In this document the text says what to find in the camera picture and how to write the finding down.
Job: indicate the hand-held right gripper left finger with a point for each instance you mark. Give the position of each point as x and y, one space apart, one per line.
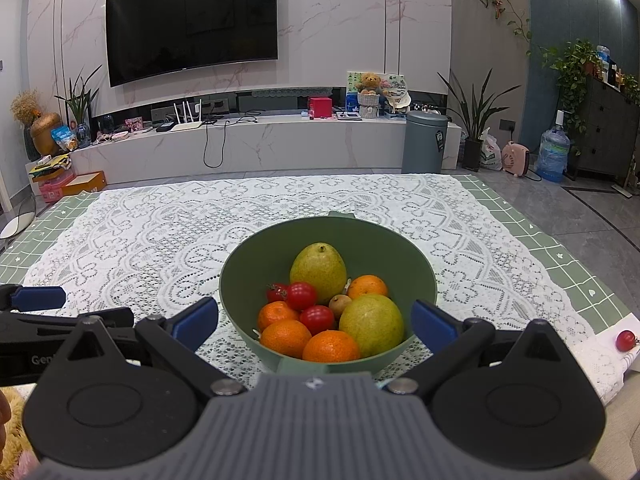
195 322

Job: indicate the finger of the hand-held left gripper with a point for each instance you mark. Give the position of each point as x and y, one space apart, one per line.
37 298
35 327

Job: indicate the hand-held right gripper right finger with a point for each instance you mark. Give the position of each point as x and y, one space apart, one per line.
432 322

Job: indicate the yellow-green pear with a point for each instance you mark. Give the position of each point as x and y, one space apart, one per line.
318 270
378 325

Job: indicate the orange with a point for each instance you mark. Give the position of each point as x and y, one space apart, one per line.
277 316
331 347
286 338
367 287

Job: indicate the red tomato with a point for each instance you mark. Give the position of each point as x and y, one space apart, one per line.
317 319
301 295
276 292
626 340

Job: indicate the small brown fruit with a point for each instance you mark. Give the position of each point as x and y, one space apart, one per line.
339 305

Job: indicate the green colander bowl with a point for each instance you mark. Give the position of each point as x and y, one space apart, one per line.
380 240

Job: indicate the white round stool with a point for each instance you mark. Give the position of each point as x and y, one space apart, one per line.
12 227

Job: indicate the yellow fluffy rug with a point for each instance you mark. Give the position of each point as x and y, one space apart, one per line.
15 440

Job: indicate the white lace tablecloth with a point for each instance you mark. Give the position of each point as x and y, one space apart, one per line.
150 240

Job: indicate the orange cardboard box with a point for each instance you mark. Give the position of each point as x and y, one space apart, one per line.
84 184

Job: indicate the blue snack bag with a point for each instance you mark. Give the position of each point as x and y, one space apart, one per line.
64 137

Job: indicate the gold vase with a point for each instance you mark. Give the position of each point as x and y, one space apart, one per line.
46 135

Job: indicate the long-leaf plant in black pot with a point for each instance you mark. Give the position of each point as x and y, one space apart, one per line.
472 152

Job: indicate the white plastic bag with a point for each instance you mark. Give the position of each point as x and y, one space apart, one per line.
491 155

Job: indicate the grey trash bin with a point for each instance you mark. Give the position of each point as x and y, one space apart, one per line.
424 142

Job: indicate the pink pig heater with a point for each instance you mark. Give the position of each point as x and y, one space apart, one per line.
516 160

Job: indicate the dried flowers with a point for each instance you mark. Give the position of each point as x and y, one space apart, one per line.
25 105

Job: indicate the small black box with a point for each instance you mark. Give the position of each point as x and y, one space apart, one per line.
165 127

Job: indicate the green plant in glass vase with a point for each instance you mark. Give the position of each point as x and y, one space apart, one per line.
80 105

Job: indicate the small pink box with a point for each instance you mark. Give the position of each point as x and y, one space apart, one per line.
134 125

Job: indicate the white router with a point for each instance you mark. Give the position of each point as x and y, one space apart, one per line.
187 124

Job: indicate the white tv console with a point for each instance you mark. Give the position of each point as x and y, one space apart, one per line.
300 145

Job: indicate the blue water jug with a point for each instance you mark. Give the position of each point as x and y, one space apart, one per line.
555 155

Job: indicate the flat kitchen scale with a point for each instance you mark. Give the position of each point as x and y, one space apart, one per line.
348 116

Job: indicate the white basket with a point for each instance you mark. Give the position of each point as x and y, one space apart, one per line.
370 106

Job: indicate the white hand fan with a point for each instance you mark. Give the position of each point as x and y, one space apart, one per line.
399 97

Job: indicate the blue packet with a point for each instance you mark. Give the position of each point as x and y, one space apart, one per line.
353 102

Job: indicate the red box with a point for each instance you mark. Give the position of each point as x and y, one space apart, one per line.
320 107

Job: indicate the painted picture card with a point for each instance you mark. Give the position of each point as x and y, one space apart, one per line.
395 80

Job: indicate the brown teddy bear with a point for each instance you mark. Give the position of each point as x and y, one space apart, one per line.
370 82

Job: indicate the grey cabinet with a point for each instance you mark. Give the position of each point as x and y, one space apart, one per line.
610 130

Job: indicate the green pothos plant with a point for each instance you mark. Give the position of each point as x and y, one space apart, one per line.
575 70

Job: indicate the black flat television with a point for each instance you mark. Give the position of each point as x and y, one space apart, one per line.
190 20

